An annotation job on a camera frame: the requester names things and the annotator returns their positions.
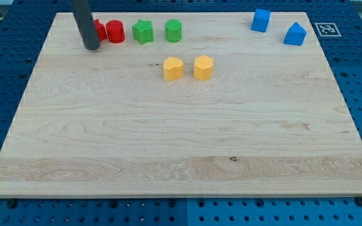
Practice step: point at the wooden board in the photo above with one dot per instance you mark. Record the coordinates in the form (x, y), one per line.
(270, 122)

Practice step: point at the green star block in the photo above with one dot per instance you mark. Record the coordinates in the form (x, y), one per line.
(143, 31)

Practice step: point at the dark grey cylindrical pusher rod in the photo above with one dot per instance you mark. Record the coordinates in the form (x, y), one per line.
(85, 23)

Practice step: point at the blue cube block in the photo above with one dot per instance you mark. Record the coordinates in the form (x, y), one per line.
(261, 20)

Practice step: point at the green cylinder block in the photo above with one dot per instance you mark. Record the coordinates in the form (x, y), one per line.
(173, 30)

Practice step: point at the white fiducial marker tag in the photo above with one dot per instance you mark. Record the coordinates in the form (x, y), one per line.
(327, 29)

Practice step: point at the red cylinder block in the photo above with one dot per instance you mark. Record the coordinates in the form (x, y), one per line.
(115, 31)

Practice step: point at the yellow hexagon block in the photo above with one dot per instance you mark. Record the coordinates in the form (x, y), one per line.
(203, 67)

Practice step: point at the red star block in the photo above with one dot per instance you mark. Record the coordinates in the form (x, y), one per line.
(100, 29)

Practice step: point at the yellow heart block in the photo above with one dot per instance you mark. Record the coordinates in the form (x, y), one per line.
(173, 68)

